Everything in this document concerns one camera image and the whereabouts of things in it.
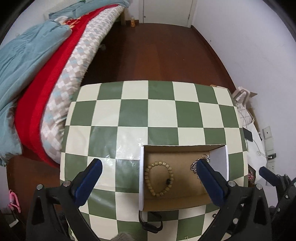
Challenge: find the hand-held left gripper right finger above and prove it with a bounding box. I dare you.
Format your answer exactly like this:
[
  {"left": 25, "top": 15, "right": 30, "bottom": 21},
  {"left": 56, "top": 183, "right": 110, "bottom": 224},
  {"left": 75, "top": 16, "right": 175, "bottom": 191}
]
[{"left": 196, "top": 159, "right": 272, "bottom": 241}]

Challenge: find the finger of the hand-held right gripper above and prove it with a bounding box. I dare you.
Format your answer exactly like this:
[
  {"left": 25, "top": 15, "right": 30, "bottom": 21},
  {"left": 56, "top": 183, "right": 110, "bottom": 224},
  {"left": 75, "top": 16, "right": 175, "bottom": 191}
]
[{"left": 259, "top": 166, "right": 289, "bottom": 187}]

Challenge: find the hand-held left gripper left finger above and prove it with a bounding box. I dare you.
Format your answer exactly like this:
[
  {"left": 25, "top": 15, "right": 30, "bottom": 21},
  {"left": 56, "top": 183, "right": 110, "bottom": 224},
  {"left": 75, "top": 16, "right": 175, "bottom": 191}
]
[{"left": 26, "top": 158, "right": 103, "bottom": 241}]

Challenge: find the thick silver chain bracelet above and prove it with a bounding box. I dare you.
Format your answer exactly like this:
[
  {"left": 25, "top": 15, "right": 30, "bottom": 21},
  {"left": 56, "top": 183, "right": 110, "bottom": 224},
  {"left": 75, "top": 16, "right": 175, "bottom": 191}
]
[{"left": 190, "top": 160, "right": 203, "bottom": 184}]

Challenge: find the white cardboard box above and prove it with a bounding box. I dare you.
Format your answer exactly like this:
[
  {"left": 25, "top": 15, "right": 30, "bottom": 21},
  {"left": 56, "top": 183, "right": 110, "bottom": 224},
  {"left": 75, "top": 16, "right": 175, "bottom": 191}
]
[{"left": 139, "top": 144, "right": 229, "bottom": 212}]

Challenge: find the wooden bead bracelet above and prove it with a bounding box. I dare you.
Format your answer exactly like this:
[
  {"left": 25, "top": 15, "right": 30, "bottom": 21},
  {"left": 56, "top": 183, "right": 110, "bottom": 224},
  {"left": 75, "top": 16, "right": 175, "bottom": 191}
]
[{"left": 144, "top": 161, "right": 174, "bottom": 198}]

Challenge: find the red print plastic bag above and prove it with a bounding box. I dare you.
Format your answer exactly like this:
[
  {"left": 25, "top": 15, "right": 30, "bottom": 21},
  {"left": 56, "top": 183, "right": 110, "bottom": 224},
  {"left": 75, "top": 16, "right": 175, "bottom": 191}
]
[{"left": 248, "top": 167, "right": 256, "bottom": 186}]

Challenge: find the white shopping bag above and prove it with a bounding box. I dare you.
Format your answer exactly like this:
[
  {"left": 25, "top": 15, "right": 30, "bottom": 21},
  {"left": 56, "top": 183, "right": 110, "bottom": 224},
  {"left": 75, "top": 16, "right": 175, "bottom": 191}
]
[{"left": 244, "top": 111, "right": 269, "bottom": 173}]

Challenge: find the black smartphone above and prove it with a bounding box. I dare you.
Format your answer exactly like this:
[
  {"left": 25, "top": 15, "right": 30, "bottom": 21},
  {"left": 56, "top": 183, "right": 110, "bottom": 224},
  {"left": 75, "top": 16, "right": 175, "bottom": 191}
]
[{"left": 243, "top": 127, "right": 254, "bottom": 141}]

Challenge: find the white quilted tote bag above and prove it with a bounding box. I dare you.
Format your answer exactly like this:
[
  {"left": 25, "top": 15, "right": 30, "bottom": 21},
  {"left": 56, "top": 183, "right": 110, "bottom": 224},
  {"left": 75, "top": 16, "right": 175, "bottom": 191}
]
[{"left": 232, "top": 87, "right": 258, "bottom": 130}]

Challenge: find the black wristband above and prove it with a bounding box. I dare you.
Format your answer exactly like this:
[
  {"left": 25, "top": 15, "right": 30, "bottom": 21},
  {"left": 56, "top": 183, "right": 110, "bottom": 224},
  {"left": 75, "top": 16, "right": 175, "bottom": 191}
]
[{"left": 139, "top": 212, "right": 163, "bottom": 233}]

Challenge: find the pink plastic item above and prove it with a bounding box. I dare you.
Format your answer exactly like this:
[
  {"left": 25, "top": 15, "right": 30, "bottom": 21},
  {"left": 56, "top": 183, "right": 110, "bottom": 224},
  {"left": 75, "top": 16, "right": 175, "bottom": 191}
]
[{"left": 8, "top": 190, "right": 21, "bottom": 212}]

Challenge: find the green checkered tablecloth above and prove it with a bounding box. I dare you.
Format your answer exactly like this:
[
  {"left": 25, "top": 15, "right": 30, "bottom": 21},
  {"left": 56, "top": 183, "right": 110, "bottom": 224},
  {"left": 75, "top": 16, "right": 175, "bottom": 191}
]
[{"left": 60, "top": 80, "right": 249, "bottom": 241}]

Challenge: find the diamond patterned mattress pad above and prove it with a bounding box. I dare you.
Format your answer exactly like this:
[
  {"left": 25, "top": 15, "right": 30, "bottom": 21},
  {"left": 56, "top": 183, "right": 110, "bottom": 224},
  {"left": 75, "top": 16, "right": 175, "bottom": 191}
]
[{"left": 40, "top": 6, "right": 126, "bottom": 164}]

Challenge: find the teal duvet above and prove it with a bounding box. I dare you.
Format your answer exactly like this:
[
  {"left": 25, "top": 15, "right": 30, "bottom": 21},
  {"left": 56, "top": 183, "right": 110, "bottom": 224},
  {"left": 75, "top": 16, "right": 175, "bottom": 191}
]
[{"left": 0, "top": 0, "right": 130, "bottom": 166}]

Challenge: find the white door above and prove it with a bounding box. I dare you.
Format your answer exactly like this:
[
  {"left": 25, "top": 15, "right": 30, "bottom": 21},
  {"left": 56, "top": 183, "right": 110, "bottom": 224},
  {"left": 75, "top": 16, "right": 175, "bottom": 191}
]
[{"left": 143, "top": 0, "right": 193, "bottom": 25}]

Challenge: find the white charging cable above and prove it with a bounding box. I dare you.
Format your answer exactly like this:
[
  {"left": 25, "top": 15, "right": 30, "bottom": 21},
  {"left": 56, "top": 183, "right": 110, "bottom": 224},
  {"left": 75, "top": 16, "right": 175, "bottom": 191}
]
[{"left": 252, "top": 139, "right": 269, "bottom": 159}]

